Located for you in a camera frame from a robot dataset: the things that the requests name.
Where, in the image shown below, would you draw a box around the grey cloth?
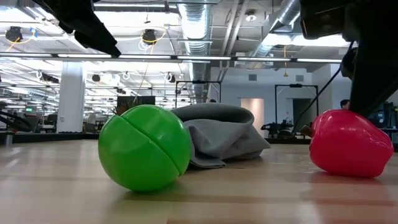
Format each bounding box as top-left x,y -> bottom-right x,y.
169,102 -> 271,169

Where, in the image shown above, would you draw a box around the dark background monitors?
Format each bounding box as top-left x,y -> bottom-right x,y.
368,102 -> 398,129

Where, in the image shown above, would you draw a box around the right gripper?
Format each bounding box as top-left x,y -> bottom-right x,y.
340,0 -> 398,118

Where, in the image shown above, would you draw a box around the green two-part toy fruit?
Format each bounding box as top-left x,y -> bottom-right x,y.
98,104 -> 192,192

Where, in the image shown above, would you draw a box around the white pillar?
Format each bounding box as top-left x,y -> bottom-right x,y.
56,61 -> 87,134

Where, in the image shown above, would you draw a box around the black ceiling device yellow cable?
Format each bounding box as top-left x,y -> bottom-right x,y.
141,26 -> 169,46
4,26 -> 35,52

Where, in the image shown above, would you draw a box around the black frame stand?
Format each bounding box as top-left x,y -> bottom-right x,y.
274,83 -> 320,125
175,80 -> 223,105

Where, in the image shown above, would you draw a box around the black screen panel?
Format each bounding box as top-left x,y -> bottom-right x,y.
116,95 -> 156,114

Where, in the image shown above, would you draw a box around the black beam with light strips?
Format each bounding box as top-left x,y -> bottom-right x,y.
0,52 -> 343,65

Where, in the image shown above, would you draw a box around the red toy bell pepper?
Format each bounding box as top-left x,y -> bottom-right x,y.
300,108 -> 395,179

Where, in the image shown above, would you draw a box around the silver ceiling air duct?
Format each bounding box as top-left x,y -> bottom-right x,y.
177,2 -> 213,103
245,0 -> 302,68

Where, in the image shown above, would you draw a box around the potted succulent plant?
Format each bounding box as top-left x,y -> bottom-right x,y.
111,98 -> 141,116

